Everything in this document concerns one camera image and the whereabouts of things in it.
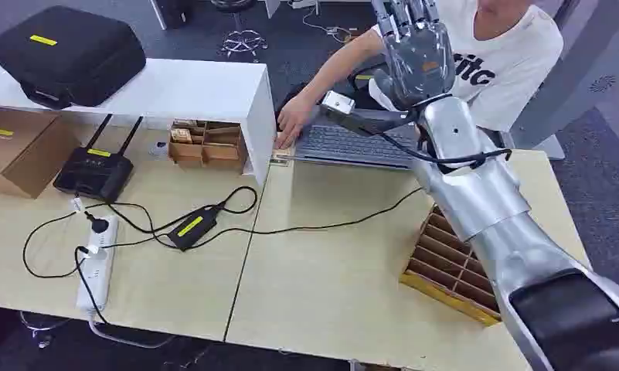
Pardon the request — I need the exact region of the pale card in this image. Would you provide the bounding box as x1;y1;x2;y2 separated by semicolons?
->
269;145;296;167

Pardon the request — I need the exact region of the black power plug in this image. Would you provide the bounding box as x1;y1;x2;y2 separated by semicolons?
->
83;210;111;234

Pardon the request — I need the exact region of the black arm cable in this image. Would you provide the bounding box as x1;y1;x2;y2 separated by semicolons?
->
378;130;513;170

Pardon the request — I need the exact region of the black laptop power adapter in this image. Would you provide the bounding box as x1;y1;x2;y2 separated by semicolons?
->
166;206;223;253

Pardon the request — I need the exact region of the white power strip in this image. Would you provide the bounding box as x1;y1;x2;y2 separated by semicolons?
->
76;215;120;313

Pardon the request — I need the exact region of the small wooden card box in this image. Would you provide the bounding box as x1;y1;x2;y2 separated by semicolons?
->
167;119;249;171

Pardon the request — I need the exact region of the chrome chair base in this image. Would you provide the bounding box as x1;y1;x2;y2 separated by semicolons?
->
18;311;72;350
217;28;269;60

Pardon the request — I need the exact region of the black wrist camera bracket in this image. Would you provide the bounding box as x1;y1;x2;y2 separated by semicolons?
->
333;107;419;138

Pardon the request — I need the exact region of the black looped adapter cable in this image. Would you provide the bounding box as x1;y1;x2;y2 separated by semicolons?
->
107;185;260;250

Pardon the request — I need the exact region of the brown cardboard box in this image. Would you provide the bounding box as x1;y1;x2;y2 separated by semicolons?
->
0;107;80;199

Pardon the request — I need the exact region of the long black adapter cable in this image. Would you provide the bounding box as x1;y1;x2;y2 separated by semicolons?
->
185;187;423;252

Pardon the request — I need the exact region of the white desk shelf riser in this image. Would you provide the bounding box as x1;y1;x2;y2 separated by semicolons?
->
0;49;278;186

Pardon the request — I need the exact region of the person's right hand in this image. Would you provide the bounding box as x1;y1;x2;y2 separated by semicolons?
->
276;94;316;151

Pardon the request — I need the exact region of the slotted wooden card box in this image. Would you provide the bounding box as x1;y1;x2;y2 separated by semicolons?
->
400;204;502;328

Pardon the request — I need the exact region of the white power strip cord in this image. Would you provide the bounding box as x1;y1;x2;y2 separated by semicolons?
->
86;309;177;350

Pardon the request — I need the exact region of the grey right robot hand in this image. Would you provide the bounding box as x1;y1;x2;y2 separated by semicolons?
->
371;0;457;110

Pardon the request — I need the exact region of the person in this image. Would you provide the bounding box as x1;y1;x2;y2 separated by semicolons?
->
368;0;566;133

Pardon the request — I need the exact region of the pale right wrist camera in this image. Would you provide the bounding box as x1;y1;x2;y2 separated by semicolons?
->
321;90;357;116

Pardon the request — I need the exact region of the black hard carrying case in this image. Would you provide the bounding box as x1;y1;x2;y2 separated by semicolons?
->
0;5;148;111

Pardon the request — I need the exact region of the black router with antennas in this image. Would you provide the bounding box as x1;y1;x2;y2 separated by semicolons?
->
53;113;145;204

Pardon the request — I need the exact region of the black cabinet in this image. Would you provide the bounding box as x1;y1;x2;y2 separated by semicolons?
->
150;0;198;30

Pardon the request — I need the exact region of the white floor cable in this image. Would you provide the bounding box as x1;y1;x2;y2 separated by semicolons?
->
301;5;362;45

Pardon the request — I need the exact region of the grey laptop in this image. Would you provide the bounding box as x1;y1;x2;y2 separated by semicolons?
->
281;62;420;170

